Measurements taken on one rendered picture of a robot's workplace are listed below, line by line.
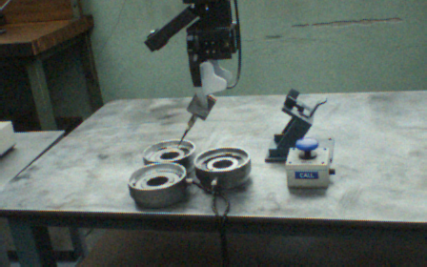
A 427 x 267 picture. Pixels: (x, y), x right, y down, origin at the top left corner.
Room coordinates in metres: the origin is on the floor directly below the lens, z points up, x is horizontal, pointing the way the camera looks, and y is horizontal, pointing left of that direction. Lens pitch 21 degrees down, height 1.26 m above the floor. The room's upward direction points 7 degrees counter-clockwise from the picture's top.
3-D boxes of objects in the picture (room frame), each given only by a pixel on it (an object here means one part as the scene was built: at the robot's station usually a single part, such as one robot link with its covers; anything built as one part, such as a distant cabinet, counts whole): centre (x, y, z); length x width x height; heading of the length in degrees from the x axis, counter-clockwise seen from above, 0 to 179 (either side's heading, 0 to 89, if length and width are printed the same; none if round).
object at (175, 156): (0.99, 0.10, 0.82); 0.10 x 0.10 x 0.04
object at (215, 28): (0.99, -0.01, 1.07); 0.09 x 0.08 x 0.12; 74
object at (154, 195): (0.88, 0.11, 0.82); 0.10 x 0.10 x 0.04
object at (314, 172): (0.88, -0.16, 0.82); 0.08 x 0.07 x 0.05; 73
